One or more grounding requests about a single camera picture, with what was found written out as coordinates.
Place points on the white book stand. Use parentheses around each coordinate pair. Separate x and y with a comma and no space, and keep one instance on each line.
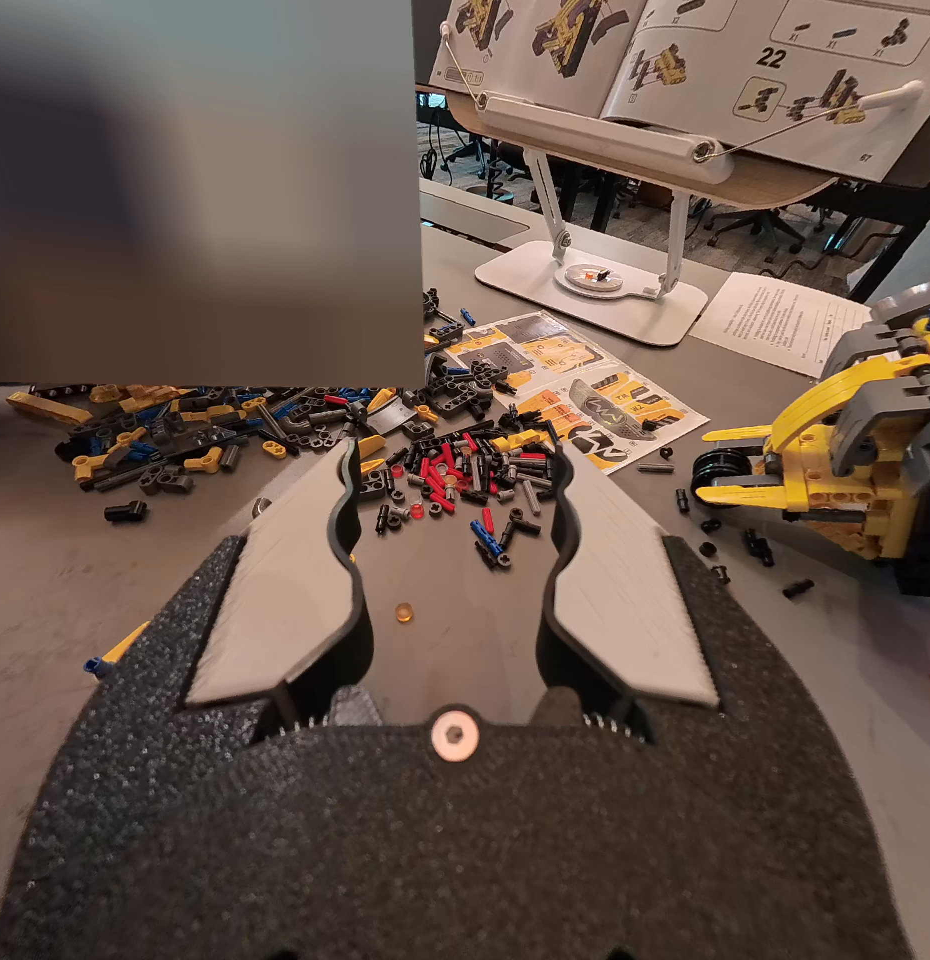
(622,300)

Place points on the printed white paper sheets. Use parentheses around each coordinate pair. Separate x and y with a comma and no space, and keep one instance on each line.
(779,322)

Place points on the yellow toy brick beam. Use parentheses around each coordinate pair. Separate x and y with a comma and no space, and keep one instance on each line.
(124,645)

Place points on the yellow grey toy brick robot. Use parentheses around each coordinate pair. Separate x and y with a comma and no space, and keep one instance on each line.
(847,450)

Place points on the open instruction booklet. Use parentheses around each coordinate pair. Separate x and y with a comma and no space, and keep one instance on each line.
(719,52)

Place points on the orange round toy stud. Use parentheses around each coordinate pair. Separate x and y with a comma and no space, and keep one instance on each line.
(405,613)

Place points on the yellow grey sticker sheet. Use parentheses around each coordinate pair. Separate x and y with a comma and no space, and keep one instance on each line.
(555,375)

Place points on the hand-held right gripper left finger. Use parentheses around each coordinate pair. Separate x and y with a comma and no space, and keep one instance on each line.
(277,600)

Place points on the scattered black toy pins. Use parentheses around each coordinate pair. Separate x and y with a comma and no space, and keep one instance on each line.
(757,546)

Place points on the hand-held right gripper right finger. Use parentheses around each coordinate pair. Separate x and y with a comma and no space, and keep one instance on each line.
(630,600)

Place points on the black office chair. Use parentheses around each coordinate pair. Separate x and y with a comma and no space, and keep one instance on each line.
(764,225)
(502,169)

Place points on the pile of toy brick pieces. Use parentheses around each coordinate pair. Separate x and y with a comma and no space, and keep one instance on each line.
(442,480)

